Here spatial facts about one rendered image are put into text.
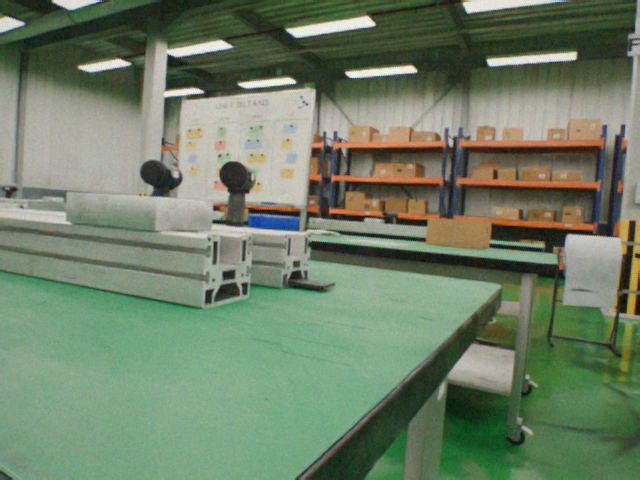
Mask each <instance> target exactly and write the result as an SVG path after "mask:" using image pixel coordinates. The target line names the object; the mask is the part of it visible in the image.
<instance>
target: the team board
mask: <svg viewBox="0 0 640 480"><path fill-rule="evenodd" d="M315 95H316V90H314V89H311V88H310V89H303V90H291V91H280V92H267V93H256V94H244V95H232V97H220V98H209V99H196V100H184V101H182V109H181V130H180V149H179V159H178V169H179V170H180V171H181V173H182V178H183V179H182V182H181V184H180V185H179V186H178V187H177V189H176V199H180V200H192V201H203V202H212V203H213V204H226V205H228V198H229V195H230V193H228V188H227V187H226V186H225V185H224V184H222V183H221V182H220V179H219V170H220V167H222V166H223V165H224V164H225V163H226V162H229V161H238V162H241V163H242V164H244V165H245V166H247V167H248V168H250V169H251V170H252V172H254V174H255V176H256V185H255V186H253V188H251V189H250V193H249V194H245V206H260V207H276V208H294V209H300V219H299V232H305V221H306V209H308V203H309V187H310V171H311V157H312V141H313V126H314V110H315Z"/></svg>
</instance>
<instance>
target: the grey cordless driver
mask: <svg viewBox="0 0 640 480"><path fill-rule="evenodd" d="M219 179H220V182H221V183H222V184H224V185H225V186H226V187H227V188H228V193H230V195H229V198H228V210H227V223H225V226H236V228H243V222H244V208H245V194H249V193H250V189H251V188H253V186H255V185H256V176H255V174H254V172H252V170H251V169H250V168H248V167H247V166H245V165H244V164H242V163H241V162H238V161H229V162H226V163H225V164H224V165H223V166H222V167H220V170H219Z"/></svg>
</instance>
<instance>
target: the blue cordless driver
mask: <svg viewBox="0 0 640 480"><path fill-rule="evenodd" d="M140 175H141V178H142V180H143V181H144V182H146V183H147V184H149V185H152V186H153V192H152V196H151V197H159V198H169V191H170V190H173V189H174V188H175V187H178V186H179V185H180V184H181V182H182V179H183V178H182V173H181V171H180V170H179V169H178V168H176V167H174V166H172V165H169V164H166V163H163V162H160V161H157V160H149V161H147V162H145V163H144V164H143V165H142V167H141V169H140Z"/></svg>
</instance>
